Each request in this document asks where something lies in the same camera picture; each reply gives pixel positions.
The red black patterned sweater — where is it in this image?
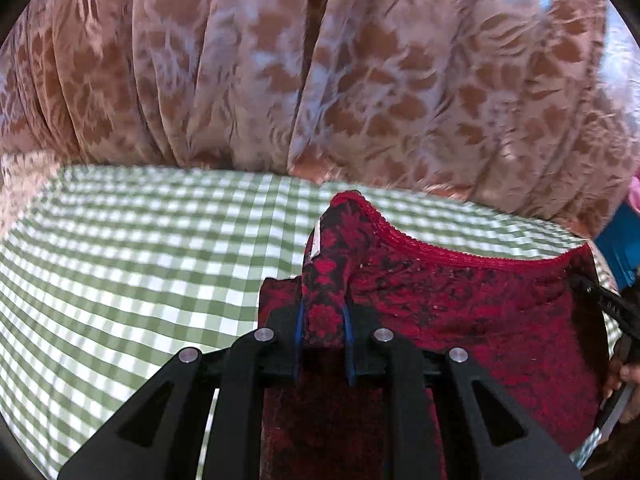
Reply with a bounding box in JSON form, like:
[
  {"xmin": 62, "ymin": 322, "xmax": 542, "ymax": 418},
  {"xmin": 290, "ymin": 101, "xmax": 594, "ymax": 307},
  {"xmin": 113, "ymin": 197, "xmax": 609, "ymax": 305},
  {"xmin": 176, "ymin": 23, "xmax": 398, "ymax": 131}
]
[{"xmin": 258, "ymin": 192, "xmax": 608, "ymax": 479}]

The person's right hand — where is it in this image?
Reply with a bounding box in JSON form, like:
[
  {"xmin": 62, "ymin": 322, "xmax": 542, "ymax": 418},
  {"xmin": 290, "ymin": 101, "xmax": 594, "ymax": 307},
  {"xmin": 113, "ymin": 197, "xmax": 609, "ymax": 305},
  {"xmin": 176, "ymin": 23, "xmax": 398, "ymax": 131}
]
[{"xmin": 603, "ymin": 354, "xmax": 640, "ymax": 424}]

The blue cloth item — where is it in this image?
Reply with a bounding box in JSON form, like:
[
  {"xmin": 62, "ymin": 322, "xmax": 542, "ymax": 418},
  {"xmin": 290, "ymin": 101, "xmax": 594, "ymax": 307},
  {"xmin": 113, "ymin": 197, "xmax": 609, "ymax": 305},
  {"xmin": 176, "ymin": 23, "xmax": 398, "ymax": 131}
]
[{"xmin": 596, "ymin": 203, "xmax": 640, "ymax": 290}]

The pink cloth item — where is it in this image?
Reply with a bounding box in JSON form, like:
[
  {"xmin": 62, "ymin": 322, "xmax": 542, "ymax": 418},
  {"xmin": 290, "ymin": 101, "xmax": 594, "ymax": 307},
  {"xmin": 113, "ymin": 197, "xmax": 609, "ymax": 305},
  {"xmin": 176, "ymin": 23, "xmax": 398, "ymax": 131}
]
[{"xmin": 626, "ymin": 174, "xmax": 640, "ymax": 214}]

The green white checkered bedsheet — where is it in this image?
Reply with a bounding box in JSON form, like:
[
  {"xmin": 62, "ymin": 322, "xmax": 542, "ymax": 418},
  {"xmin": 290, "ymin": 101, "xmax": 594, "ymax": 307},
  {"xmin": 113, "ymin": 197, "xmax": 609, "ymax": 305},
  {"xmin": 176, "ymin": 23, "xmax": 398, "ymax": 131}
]
[{"xmin": 0, "ymin": 162, "xmax": 622, "ymax": 480}]

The brown floral curtain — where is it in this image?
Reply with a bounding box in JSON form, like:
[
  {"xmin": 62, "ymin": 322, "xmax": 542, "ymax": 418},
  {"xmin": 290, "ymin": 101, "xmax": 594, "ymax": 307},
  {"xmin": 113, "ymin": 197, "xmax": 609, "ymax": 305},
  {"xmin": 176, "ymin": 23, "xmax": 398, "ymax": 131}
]
[{"xmin": 1, "ymin": 0, "xmax": 639, "ymax": 236}]

